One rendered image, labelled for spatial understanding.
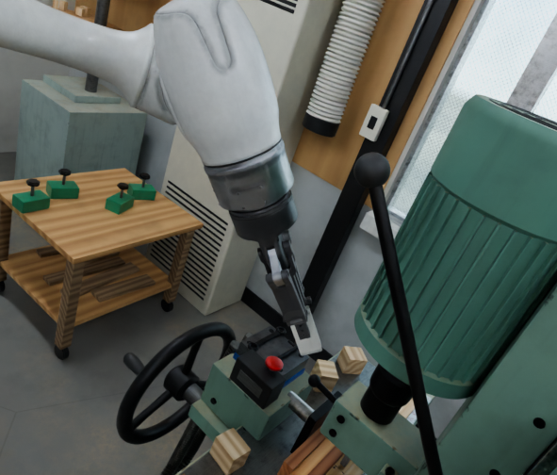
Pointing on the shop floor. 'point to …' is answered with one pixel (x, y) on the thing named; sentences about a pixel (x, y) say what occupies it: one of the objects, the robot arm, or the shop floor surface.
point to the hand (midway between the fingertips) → (304, 331)
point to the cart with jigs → (89, 244)
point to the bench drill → (76, 120)
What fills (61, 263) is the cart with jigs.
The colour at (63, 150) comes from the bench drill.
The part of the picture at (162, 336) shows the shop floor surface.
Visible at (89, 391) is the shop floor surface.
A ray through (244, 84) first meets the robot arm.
